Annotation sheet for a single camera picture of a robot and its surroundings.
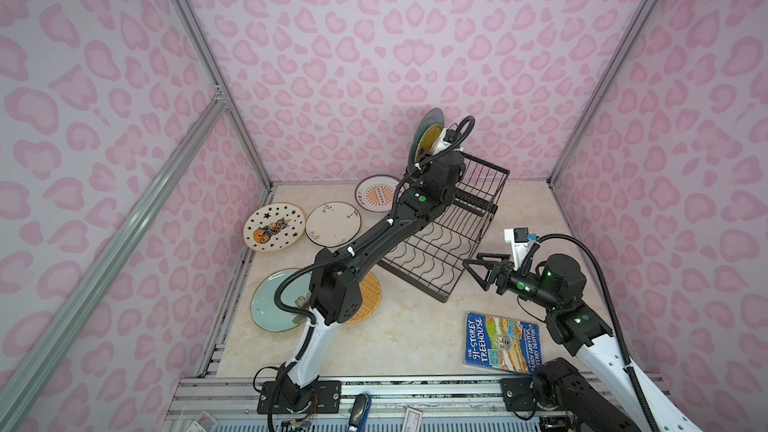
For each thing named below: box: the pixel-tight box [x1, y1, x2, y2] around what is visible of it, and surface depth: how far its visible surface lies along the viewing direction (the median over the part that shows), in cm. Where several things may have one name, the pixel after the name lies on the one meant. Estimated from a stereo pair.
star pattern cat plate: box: [243, 202, 306, 253], surface depth 109 cm
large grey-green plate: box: [408, 108, 445, 170], surface depth 84 cm
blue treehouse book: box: [464, 312, 542, 375], surface depth 80 cm
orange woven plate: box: [346, 271, 382, 324], surface depth 90 cm
